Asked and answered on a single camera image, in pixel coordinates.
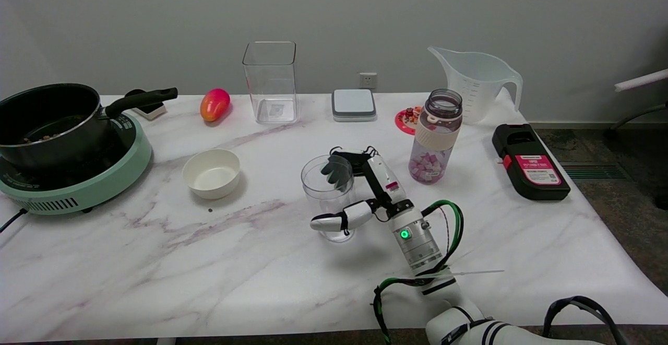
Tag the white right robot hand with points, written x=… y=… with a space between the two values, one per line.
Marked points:
x=383 y=178

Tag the clear plastic cup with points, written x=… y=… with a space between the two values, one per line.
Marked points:
x=318 y=196

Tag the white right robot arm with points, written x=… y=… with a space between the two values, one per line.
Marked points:
x=417 y=246

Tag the red round coaster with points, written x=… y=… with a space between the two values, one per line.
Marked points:
x=404 y=121

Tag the bottle with pink cubes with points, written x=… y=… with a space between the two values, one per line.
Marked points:
x=436 y=136

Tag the grey and white square box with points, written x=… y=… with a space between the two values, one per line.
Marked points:
x=354 y=104

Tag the clear plastic measuring jug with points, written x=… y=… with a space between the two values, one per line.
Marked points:
x=477 y=86

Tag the clear square storage container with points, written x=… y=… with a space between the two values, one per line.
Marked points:
x=271 y=84

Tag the black case with red label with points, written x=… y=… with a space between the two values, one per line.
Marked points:
x=532 y=167

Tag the white bowl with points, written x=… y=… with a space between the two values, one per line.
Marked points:
x=211 y=175

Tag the red and yellow mango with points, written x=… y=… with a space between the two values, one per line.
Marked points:
x=214 y=105

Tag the floor vent grate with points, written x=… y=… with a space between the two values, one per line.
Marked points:
x=595 y=170

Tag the small black and white device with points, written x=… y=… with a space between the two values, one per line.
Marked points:
x=152 y=111

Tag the white bar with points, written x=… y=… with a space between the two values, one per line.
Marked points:
x=642 y=80

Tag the green induction cooker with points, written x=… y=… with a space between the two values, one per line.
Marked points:
x=104 y=183

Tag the white wall socket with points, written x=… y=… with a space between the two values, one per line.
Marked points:
x=368 y=80

